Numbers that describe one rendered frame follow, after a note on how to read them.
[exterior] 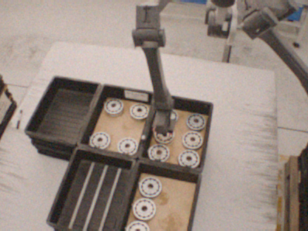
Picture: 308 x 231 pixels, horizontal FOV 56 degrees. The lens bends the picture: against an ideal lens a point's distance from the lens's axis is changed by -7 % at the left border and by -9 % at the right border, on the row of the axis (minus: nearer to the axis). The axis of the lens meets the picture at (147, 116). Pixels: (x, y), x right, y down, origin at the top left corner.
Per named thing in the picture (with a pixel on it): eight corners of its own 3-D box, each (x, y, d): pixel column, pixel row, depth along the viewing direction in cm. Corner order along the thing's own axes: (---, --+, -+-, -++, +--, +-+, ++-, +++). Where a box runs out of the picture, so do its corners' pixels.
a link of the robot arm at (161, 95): (164, 24, 103) (133, 23, 106) (161, 34, 100) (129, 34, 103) (176, 101, 137) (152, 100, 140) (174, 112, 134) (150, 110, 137)
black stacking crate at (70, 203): (81, 157, 154) (76, 146, 145) (137, 170, 150) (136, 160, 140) (53, 230, 132) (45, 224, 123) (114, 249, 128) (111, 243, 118)
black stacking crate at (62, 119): (58, 88, 181) (53, 75, 172) (105, 96, 177) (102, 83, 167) (30, 144, 159) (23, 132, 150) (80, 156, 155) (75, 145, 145)
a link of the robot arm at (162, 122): (174, 97, 133) (154, 96, 135) (169, 118, 127) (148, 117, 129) (176, 114, 143) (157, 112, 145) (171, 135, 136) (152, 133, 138)
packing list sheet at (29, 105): (29, 85, 198) (29, 84, 198) (60, 90, 195) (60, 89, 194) (8, 125, 180) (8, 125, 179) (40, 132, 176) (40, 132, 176)
